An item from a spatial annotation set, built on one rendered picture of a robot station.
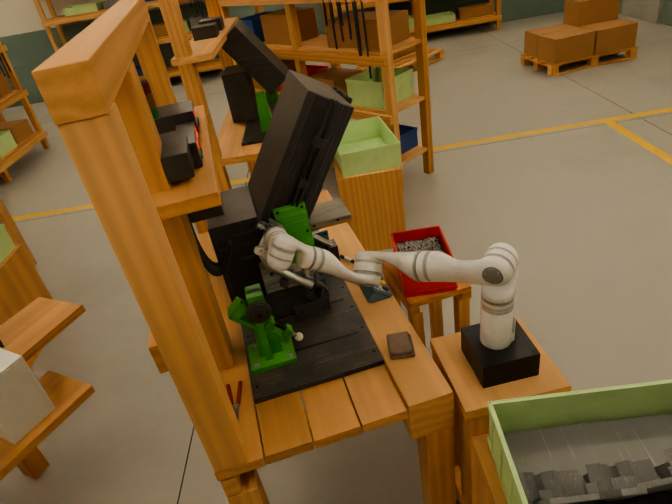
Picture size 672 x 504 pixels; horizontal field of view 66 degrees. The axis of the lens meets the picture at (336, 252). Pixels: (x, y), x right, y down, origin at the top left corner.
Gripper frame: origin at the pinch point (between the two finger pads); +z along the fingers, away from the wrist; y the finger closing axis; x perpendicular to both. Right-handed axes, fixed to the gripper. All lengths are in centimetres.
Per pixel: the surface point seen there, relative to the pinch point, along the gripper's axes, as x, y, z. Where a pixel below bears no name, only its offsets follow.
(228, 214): 5.7, 13.9, 15.1
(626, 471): -6, -79, -90
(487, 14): -436, -264, 759
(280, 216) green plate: -4.9, -0.4, 2.8
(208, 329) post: 35.3, 3.7, -18.2
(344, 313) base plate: 12.1, -36.9, -5.8
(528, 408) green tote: -3, -70, -66
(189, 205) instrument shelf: 0.3, 28.6, -39.1
